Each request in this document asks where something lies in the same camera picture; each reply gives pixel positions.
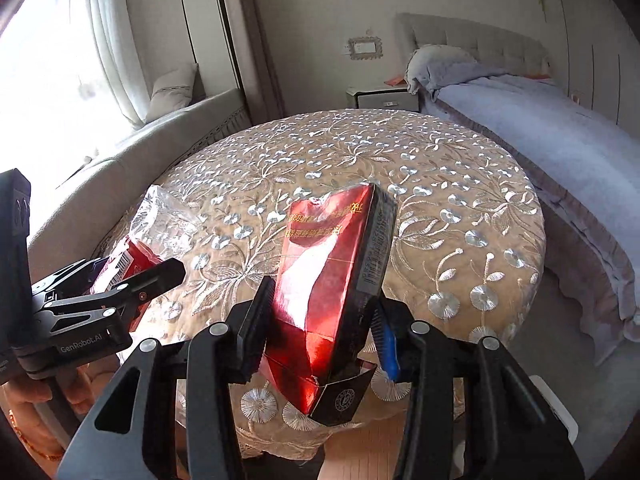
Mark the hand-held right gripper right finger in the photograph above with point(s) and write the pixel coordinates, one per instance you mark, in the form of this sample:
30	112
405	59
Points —
390	350

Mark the grey pillow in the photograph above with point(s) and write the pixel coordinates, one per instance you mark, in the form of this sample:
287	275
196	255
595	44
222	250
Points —
435	65

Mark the beige window seat cushion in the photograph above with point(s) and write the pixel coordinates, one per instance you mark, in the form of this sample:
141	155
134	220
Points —
150	145

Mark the red packet white label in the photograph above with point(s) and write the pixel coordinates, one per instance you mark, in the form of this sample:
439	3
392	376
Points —
132	260

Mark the white sheer curtain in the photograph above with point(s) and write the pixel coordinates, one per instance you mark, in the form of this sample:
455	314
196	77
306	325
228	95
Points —
100	35

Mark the beige wardrobe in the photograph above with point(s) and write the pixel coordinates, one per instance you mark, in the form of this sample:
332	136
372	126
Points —
585	35

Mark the framed wall switch panel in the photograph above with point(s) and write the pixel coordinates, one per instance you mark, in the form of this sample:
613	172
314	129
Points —
365	47

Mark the embroidered beige tablecloth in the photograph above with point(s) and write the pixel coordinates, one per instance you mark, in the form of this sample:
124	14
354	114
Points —
350	160

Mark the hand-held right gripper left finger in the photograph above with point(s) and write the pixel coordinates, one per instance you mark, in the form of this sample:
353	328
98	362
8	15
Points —
255	330

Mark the beige wall cabinet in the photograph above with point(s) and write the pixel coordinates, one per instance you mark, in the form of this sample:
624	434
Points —
170	10

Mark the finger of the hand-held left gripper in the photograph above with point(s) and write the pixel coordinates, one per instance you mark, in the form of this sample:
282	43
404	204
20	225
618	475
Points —
155	275
65	277

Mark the person's left hand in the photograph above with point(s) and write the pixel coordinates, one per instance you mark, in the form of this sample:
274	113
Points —
35	400

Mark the red cigarette box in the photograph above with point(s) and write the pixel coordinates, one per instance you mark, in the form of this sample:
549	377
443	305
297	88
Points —
310	285

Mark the grey blue blanket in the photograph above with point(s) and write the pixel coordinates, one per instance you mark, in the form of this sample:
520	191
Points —
525	120

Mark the beige throw pillow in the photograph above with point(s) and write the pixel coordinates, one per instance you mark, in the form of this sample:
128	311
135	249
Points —
172	90

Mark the beige nightstand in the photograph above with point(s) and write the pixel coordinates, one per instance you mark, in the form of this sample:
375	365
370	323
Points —
380	99

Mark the beige upholstered headboard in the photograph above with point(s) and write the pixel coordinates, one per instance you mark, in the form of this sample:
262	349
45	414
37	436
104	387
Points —
475	40

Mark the clear plastic bag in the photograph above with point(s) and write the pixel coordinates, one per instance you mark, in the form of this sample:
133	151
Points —
165	220

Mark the orange paper item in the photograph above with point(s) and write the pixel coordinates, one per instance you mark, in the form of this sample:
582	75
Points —
396	80

